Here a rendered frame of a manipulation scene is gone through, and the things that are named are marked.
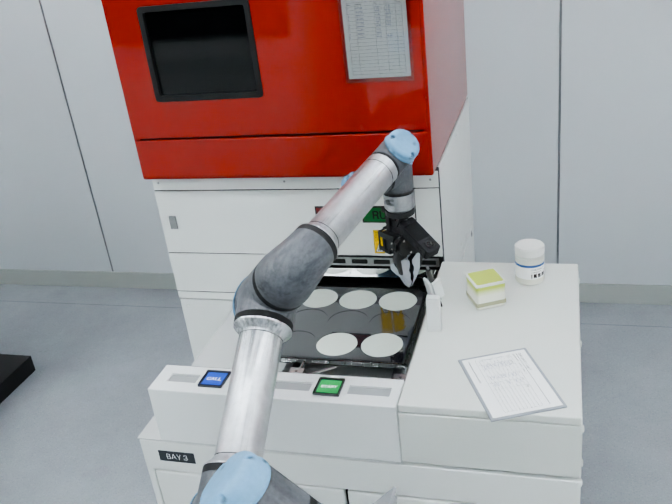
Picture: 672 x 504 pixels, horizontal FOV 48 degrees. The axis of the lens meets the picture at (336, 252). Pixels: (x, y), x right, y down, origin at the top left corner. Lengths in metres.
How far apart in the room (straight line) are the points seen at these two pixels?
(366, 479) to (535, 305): 0.56
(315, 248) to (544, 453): 0.59
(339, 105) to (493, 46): 1.56
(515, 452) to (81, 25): 3.06
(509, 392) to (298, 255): 0.50
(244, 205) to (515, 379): 0.94
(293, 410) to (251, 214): 0.72
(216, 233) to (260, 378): 0.87
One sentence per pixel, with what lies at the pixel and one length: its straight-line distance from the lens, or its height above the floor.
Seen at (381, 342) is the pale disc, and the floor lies 0.90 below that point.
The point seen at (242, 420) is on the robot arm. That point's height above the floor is 1.07.
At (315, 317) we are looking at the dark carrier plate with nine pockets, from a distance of 1.97.
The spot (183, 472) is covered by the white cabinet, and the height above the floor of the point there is 0.73.
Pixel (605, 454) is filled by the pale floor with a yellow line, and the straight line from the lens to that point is 2.91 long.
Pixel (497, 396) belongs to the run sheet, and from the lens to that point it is 1.53.
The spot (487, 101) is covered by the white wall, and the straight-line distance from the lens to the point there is 3.42.
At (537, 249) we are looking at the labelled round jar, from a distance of 1.87.
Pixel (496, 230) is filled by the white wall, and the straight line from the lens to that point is 3.63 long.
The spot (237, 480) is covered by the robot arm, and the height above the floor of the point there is 1.11.
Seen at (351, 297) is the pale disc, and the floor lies 0.90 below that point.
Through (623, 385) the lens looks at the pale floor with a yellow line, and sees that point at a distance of 3.24.
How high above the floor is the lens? 1.89
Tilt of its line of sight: 25 degrees down
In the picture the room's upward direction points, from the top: 7 degrees counter-clockwise
